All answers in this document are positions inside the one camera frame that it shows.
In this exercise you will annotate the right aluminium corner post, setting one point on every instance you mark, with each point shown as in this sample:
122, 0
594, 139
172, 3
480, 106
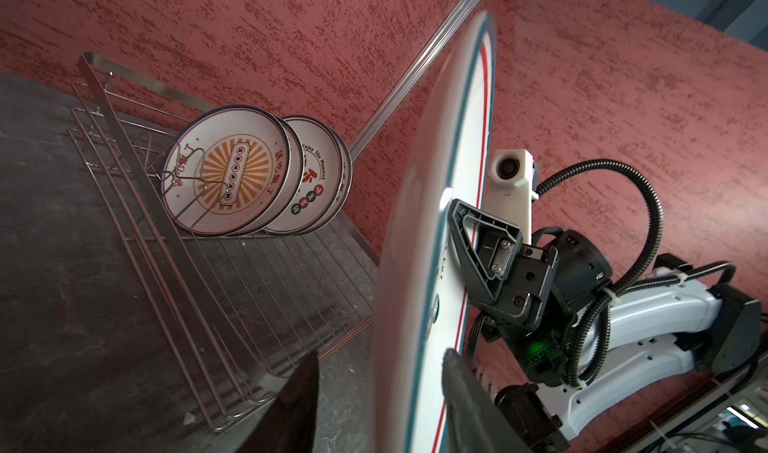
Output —
438, 41

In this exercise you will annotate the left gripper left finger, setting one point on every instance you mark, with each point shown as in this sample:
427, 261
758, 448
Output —
289, 425

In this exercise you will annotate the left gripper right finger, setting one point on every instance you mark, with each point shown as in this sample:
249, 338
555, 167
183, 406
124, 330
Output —
473, 422

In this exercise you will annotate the small red patterned plate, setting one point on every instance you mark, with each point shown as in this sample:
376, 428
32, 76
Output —
232, 171

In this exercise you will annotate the wire dish rack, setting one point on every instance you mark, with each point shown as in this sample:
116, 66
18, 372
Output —
237, 312

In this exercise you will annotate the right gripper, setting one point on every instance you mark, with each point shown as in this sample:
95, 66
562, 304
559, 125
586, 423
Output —
509, 284

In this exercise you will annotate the floral white plate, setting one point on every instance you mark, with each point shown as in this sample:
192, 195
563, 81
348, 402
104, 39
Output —
421, 305

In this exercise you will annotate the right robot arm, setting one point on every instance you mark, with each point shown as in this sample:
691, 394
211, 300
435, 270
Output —
582, 348

